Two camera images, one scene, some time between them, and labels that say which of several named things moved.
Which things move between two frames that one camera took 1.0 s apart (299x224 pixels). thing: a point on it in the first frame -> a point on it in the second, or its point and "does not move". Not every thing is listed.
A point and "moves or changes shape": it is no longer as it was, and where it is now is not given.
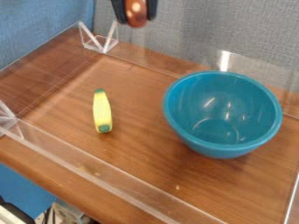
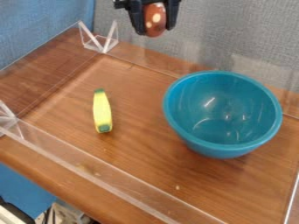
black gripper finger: x=119 y=8 -> x=136 y=14
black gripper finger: x=152 y=9 -> x=172 y=6
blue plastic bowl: x=225 y=113 does not move
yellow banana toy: x=101 y=111 does not move
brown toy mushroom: x=135 y=11 moves or changes shape
